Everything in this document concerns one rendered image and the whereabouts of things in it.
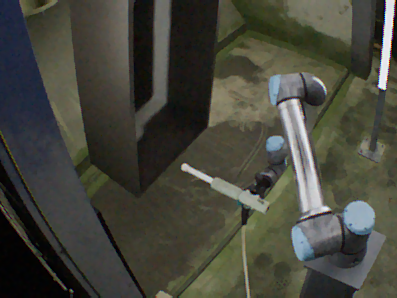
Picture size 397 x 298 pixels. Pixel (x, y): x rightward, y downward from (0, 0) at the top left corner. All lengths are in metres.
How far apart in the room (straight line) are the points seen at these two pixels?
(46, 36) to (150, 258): 1.67
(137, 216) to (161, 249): 0.30
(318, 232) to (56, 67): 2.13
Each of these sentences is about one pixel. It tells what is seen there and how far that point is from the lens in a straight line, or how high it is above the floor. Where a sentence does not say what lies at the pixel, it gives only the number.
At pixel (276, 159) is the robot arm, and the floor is 0.54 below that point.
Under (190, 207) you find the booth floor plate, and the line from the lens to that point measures 2.73.
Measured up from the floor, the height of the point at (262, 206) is 0.55.
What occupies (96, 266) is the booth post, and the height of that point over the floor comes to 1.11.
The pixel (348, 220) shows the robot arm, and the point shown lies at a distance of 1.59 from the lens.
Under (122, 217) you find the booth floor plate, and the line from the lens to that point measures 2.78.
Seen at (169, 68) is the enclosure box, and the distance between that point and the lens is 2.48.
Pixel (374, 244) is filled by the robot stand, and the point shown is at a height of 0.64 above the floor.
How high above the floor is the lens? 2.20
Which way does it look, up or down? 45 degrees down
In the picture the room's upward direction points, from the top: 9 degrees counter-clockwise
